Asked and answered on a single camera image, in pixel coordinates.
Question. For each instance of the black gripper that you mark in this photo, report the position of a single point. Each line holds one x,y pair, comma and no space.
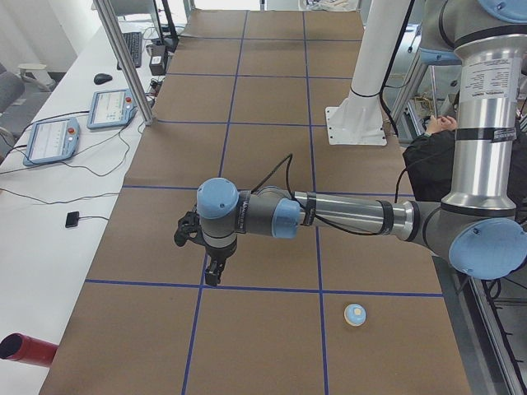
219,254

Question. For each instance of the blue white call bell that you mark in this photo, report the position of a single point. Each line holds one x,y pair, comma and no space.
354,314

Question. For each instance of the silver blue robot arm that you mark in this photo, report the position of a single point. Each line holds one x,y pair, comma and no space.
473,227

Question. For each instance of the small black square puck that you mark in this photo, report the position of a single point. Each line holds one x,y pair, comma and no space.
72,219

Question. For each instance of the brown paper table mat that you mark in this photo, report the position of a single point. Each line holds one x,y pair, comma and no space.
189,293

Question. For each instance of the far blue teach pendant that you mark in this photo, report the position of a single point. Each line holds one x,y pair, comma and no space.
110,109

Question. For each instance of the blue teach pendant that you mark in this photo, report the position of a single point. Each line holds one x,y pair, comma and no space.
110,109
52,141

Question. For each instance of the near blue teach pendant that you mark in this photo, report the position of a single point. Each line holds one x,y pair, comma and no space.
52,141

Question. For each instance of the red cylinder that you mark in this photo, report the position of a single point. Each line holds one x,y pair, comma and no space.
28,350

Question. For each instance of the black computer mouse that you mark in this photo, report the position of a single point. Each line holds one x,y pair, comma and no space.
102,78

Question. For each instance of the black power adapter box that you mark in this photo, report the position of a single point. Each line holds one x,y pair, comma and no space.
158,60

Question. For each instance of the black monitor stand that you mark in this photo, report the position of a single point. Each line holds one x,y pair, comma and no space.
169,36

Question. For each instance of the person in black jacket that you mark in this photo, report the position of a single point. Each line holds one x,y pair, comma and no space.
430,157

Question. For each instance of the black keyboard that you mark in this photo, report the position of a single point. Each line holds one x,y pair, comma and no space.
133,41

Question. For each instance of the white camera mast pedestal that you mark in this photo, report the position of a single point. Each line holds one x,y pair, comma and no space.
358,120

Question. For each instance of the aluminium frame post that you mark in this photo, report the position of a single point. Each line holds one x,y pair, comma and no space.
111,26

